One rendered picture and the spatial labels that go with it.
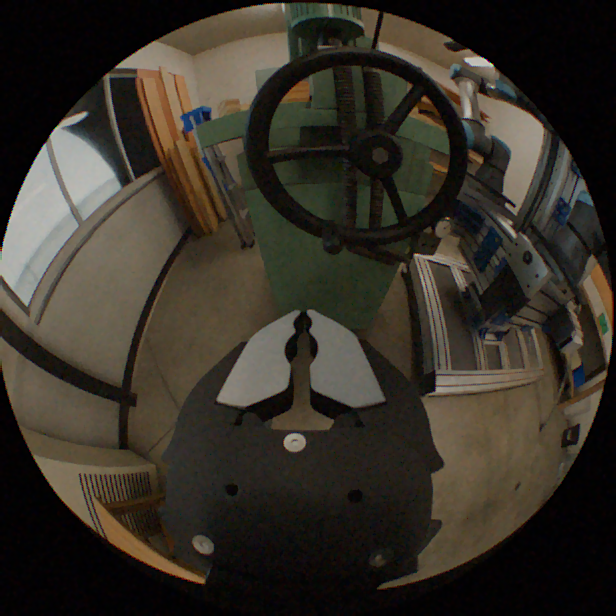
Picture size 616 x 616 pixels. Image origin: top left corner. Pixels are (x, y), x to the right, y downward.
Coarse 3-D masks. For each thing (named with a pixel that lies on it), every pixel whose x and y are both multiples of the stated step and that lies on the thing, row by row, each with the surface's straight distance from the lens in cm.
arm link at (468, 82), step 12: (456, 72) 115; (468, 72) 118; (456, 84) 116; (468, 84) 112; (480, 84) 119; (468, 96) 105; (468, 108) 100; (468, 120) 94; (480, 120) 100; (468, 132) 88; (480, 132) 92; (468, 144) 90; (480, 144) 90
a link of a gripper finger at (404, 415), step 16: (368, 352) 8; (384, 368) 8; (384, 384) 7; (400, 384) 8; (400, 400) 7; (416, 400) 7; (368, 416) 6; (384, 416) 6; (400, 416) 7; (416, 416) 7; (400, 432) 6; (416, 432) 7; (416, 448) 6; (432, 448) 7; (432, 464) 6; (352, 496) 6
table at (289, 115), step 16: (240, 112) 42; (288, 112) 40; (304, 112) 31; (320, 112) 31; (336, 112) 31; (208, 128) 44; (224, 128) 43; (240, 128) 42; (272, 128) 40; (288, 128) 40; (368, 128) 32; (400, 128) 34; (416, 128) 46; (432, 128) 49; (208, 144) 44; (432, 144) 49; (448, 144) 52
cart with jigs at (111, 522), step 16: (144, 496) 112; (160, 496) 114; (112, 512) 92; (128, 512) 104; (112, 528) 99; (128, 528) 85; (128, 544) 94; (144, 544) 79; (144, 560) 92; (160, 560) 79; (176, 560) 74; (192, 576) 72
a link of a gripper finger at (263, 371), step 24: (264, 336) 10; (288, 336) 9; (240, 360) 8; (264, 360) 8; (288, 360) 8; (240, 384) 7; (264, 384) 7; (288, 384) 7; (240, 408) 7; (264, 408) 7; (288, 408) 8
